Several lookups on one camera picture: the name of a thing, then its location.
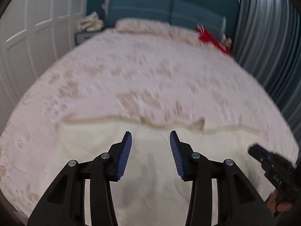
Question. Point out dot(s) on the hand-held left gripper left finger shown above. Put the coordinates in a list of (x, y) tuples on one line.
[(124, 155)]

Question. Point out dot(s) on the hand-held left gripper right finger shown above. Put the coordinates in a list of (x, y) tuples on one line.
[(176, 155)]

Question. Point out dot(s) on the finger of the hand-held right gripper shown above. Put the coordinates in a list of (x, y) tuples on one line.
[(258, 153)]

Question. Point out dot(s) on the cream quilted jacket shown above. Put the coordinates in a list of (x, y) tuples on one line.
[(150, 146)]

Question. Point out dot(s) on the pile of beige clothes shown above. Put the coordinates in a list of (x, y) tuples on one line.
[(91, 23)]

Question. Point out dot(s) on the person's right hand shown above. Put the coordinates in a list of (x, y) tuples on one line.
[(278, 204)]

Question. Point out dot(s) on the pink floral bedspread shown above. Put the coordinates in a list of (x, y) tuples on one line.
[(141, 70)]

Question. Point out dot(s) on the grey pleated curtain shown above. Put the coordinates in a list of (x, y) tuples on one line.
[(270, 40)]

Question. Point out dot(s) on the plush toys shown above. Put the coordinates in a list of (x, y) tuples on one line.
[(227, 42)]

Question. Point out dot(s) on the red garment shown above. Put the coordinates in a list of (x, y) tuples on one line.
[(209, 37)]

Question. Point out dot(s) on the pink floral pillow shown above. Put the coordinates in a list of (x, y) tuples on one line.
[(185, 33), (143, 26)]

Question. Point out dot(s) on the grey nightstand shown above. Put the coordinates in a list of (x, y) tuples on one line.
[(83, 37)]

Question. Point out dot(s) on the blue upholstered bed headboard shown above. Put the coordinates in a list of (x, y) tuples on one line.
[(145, 8)]

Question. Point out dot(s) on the white panelled wardrobe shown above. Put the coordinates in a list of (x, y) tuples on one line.
[(35, 28)]

